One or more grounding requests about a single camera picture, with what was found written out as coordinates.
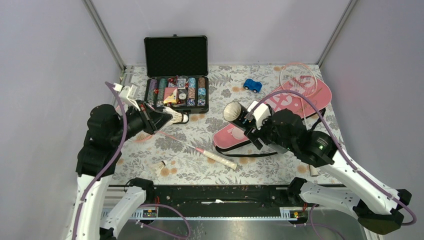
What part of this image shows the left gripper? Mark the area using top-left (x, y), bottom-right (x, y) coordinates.
top-left (112, 98), bottom-right (174, 144)

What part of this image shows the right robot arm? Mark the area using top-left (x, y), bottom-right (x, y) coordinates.
top-left (235, 104), bottom-right (412, 235)

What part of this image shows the black poker chip case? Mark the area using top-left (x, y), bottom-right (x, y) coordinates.
top-left (143, 35), bottom-right (210, 116)

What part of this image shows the pink racket on left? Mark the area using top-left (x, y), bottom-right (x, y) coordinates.
top-left (114, 100), bottom-right (238, 171)

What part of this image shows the white shuttlecock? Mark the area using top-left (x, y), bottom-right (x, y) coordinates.
top-left (150, 160), bottom-right (167, 177)
top-left (164, 106), bottom-right (189, 124)

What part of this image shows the pink racket bag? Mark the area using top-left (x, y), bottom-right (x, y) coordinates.
top-left (212, 78), bottom-right (332, 158)

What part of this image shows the black shuttlecock tube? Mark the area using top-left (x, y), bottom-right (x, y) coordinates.
top-left (222, 101), bottom-right (256, 131)

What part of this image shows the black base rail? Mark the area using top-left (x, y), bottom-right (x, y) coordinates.
top-left (144, 185), bottom-right (307, 219)

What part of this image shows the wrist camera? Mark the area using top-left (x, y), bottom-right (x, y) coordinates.
top-left (112, 83), bottom-right (140, 111)
top-left (247, 100), bottom-right (272, 130)

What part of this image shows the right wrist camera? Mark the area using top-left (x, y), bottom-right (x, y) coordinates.
top-left (247, 100), bottom-right (272, 130)

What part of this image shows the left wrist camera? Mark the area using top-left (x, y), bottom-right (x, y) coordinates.
top-left (112, 83), bottom-right (140, 111)

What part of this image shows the pink racket on bag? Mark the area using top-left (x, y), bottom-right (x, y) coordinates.
top-left (279, 62), bottom-right (321, 176)

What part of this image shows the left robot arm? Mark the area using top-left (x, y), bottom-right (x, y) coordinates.
top-left (65, 100), bottom-right (174, 240)

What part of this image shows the blue toy car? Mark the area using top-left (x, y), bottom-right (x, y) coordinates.
top-left (243, 78), bottom-right (263, 93)

